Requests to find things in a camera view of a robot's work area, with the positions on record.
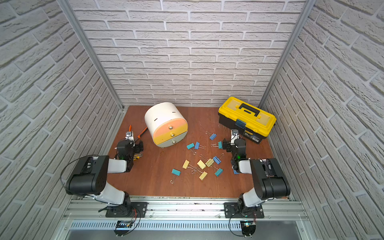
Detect orange top drawer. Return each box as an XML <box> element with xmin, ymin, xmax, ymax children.
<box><xmin>152</xmin><ymin>118</ymin><xmax>188</xmax><ymax>138</ymax></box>

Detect white round drawer cabinet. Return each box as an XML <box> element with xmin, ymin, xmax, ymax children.
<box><xmin>145</xmin><ymin>102</ymin><xmax>186</xmax><ymax>148</ymax></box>

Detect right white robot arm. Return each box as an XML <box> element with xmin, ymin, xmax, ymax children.
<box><xmin>223</xmin><ymin>139</ymin><xmax>291</xmax><ymax>216</ymax></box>

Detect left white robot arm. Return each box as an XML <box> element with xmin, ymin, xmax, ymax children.
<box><xmin>64</xmin><ymin>140</ymin><xmax>144</xmax><ymax>218</ymax></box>

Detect yellow binder clip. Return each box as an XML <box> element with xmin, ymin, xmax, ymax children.
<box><xmin>182</xmin><ymin>160</ymin><xmax>195</xmax><ymax>169</ymax></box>
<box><xmin>191</xmin><ymin>169</ymin><xmax>208</xmax><ymax>181</ymax></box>
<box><xmin>197</xmin><ymin>160</ymin><xmax>207</xmax><ymax>170</ymax></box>
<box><xmin>200</xmin><ymin>155</ymin><xmax>214</xmax><ymax>167</ymax></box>

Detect yellow middle drawer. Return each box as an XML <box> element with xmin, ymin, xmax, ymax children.
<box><xmin>153</xmin><ymin>131</ymin><xmax>188</xmax><ymax>146</ymax></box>

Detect yellow utility knife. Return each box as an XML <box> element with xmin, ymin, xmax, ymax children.
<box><xmin>133</xmin><ymin>153</ymin><xmax>143</xmax><ymax>161</ymax></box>

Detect yellow black toolbox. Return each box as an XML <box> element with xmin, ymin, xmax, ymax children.
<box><xmin>218</xmin><ymin>97</ymin><xmax>277</xmax><ymax>144</ymax></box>

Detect left controller board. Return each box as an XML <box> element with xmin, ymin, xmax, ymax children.
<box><xmin>114</xmin><ymin>221</ymin><xmax>136</xmax><ymax>237</ymax></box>

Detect controller board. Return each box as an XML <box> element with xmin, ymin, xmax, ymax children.
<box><xmin>240</xmin><ymin>221</ymin><xmax>256</xmax><ymax>238</ymax></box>
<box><xmin>114</xmin><ymin>221</ymin><xmax>136</xmax><ymax>237</ymax></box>

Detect right controller board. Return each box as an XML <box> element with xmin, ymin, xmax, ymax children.
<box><xmin>240</xmin><ymin>221</ymin><xmax>256</xmax><ymax>238</ymax></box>

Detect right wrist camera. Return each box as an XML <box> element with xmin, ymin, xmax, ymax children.
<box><xmin>231</xmin><ymin>129</ymin><xmax>239</xmax><ymax>140</ymax></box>

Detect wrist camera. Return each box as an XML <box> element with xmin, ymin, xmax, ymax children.
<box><xmin>231</xmin><ymin>129</ymin><xmax>239</xmax><ymax>140</ymax></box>
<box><xmin>125</xmin><ymin>131</ymin><xmax>134</xmax><ymax>141</ymax></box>

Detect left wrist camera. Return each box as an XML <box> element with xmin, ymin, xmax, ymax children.
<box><xmin>125</xmin><ymin>131</ymin><xmax>134</xmax><ymax>141</ymax></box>

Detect orange handled pliers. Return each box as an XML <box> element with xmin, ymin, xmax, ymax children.
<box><xmin>127</xmin><ymin>124</ymin><xmax>148</xmax><ymax>143</ymax></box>

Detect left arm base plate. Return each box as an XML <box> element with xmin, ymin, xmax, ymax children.
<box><xmin>106</xmin><ymin>202</ymin><xmax>149</xmax><ymax>218</ymax></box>

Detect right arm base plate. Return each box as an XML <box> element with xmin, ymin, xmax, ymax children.
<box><xmin>224</xmin><ymin>202</ymin><xmax>265</xmax><ymax>220</ymax></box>

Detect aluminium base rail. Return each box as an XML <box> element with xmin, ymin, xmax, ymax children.
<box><xmin>63</xmin><ymin>196</ymin><xmax>309</xmax><ymax>221</ymax></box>

